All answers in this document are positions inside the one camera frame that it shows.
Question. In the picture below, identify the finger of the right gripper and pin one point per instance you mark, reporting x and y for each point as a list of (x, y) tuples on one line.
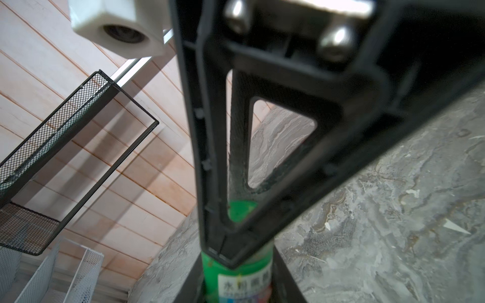
[(273, 128), (358, 130)]

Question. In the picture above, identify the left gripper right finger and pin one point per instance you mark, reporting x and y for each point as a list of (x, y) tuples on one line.
[(284, 287)]

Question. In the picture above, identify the white wire shelf rack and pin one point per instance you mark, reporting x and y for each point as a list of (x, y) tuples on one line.
[(50, 282)]

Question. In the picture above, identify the black mesh wall basket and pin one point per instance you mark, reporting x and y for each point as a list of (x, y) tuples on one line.
[(23, 229)]

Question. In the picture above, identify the green paint jar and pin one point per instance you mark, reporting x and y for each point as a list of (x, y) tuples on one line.
[(250, 282)]

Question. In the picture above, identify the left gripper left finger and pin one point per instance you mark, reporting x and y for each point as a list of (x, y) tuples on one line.
[(193, 288)]

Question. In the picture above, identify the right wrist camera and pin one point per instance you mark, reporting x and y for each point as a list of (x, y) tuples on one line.
[(128, 28)]

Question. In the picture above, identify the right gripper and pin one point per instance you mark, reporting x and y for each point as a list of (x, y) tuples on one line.
[(324, 48)]

